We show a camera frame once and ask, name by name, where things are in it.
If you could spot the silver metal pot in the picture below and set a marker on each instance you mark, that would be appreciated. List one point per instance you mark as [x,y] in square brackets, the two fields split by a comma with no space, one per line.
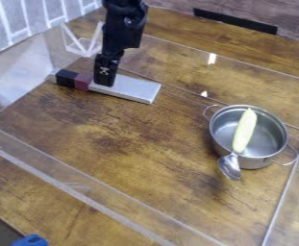
[269,139]

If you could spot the blue object at corner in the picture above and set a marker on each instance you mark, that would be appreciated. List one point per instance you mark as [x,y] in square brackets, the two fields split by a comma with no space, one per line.
[31,240]

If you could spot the black wall strip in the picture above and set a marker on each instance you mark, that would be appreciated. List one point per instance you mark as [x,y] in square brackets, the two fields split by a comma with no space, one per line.
[237,21]

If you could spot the clear acrylic triangle stand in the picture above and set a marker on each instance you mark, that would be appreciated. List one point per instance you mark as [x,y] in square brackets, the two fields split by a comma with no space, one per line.
[82,46]

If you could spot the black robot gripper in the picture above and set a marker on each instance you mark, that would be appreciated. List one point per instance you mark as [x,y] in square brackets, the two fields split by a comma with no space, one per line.
[126,19]

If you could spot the yellow handled metal spoon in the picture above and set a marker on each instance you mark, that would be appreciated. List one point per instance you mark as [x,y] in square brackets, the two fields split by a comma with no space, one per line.
[229,164]

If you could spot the grey block with coloured end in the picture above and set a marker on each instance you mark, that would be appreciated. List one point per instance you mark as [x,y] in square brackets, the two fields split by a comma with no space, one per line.
[129,88]

